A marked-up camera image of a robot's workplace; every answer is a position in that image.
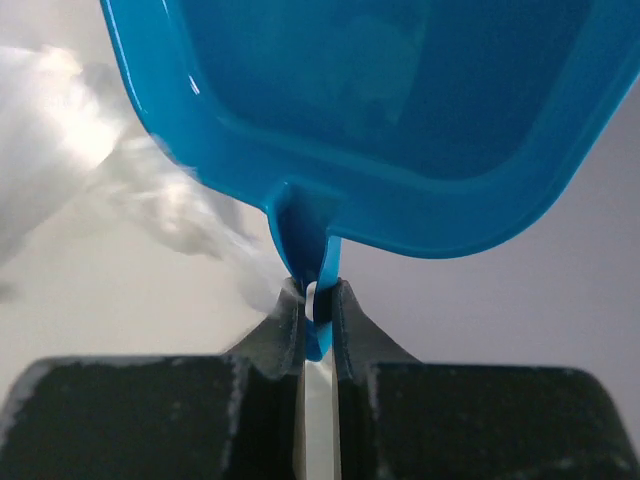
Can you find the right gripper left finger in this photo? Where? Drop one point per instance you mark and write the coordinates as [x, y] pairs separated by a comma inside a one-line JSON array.
[[233, 415]]

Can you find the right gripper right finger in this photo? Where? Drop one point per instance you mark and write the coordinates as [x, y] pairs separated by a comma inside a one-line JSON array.
[[399, 418]]

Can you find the blue dustpan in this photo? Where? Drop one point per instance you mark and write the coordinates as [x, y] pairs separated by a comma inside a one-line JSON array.
[[430, 129]]

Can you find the paper scrap back middle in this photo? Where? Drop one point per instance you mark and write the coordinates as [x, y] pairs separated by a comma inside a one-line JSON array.
[[141, 182]]

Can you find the white translucent waste bin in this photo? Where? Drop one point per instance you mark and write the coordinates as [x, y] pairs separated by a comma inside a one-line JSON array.
[[60, 119]]

